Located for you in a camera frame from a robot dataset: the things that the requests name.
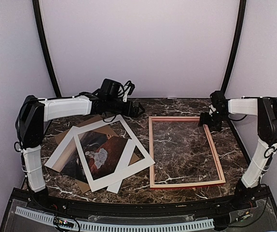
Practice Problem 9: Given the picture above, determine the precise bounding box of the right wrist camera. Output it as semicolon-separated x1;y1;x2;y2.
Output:
208;104;217;115

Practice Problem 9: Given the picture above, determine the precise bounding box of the right black corner post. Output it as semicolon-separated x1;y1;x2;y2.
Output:
220;0;247;95

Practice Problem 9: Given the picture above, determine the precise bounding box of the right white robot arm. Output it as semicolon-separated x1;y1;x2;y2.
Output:
199;90;277;189

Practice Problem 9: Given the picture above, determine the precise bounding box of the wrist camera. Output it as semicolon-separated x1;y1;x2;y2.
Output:
119;80;135;102
208;104;217;115

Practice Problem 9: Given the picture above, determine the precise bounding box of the black front table rail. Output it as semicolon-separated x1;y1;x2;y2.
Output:
12;189;267;218

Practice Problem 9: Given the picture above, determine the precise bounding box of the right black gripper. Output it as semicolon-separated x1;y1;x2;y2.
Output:
198;110;228;132

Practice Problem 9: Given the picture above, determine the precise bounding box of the clear acrylic sheet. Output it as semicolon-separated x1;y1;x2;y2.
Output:
152;121;220;185

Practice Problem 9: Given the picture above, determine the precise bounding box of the grey slotted cable duct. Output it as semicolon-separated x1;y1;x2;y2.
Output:
14;206;214;232

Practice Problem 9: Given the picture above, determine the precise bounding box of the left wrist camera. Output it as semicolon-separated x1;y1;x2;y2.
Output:
119;80;135;102

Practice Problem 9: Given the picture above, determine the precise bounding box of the left black corner post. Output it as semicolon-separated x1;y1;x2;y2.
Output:
32;0;62;97

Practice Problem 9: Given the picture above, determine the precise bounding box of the black corner post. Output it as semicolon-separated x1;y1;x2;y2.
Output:
220;0;247;95
32;0;62;97

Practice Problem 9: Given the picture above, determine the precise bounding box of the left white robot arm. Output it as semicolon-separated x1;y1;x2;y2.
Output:
15;92;145;211

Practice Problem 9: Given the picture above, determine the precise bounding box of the wooden picture frame red edge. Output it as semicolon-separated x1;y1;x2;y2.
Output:
149;116;226;189

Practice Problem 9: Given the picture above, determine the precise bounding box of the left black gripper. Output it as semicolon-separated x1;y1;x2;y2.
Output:
107;98;145;118

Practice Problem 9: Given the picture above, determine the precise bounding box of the printed photo of painting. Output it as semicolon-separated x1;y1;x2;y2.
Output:
44;130;136;194

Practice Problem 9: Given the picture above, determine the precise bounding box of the white photo mat border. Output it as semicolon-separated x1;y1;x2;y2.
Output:
73;115;155;192

